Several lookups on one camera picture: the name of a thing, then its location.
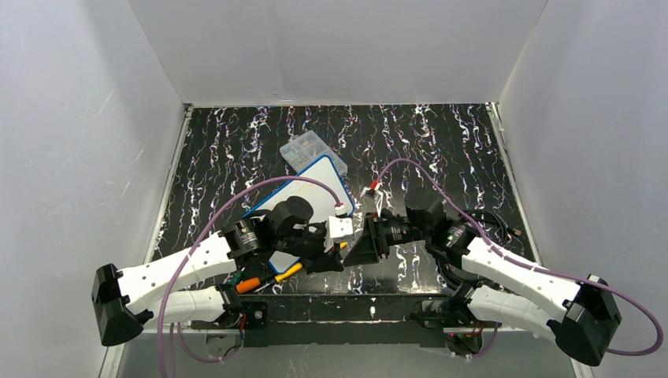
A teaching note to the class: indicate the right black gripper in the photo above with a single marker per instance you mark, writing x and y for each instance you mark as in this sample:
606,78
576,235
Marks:
373,235

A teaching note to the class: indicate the orange-handled screwdriver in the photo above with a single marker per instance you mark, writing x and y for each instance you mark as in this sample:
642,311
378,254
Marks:
257,283

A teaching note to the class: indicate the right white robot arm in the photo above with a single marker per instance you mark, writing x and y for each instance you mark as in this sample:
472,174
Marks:
580,317

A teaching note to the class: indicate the clear plastic organizer box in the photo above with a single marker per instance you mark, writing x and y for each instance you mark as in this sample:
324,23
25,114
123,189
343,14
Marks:
302,150

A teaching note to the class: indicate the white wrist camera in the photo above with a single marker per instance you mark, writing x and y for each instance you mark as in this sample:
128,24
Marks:
373,197
339,228

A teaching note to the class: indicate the yellow-handled screwdriver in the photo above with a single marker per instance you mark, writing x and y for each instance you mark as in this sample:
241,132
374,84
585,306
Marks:
289,271

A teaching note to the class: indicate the green-handled screwdriver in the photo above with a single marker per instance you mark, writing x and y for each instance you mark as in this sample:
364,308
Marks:
237,275

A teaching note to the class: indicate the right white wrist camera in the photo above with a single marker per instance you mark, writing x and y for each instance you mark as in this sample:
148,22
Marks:
373,197

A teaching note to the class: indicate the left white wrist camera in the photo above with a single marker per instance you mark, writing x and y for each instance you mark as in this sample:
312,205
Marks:
339,228

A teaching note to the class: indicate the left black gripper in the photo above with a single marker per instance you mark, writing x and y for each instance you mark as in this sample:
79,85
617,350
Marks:
321,251

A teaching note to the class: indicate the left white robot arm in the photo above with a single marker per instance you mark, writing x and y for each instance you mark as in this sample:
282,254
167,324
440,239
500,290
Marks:
128,301

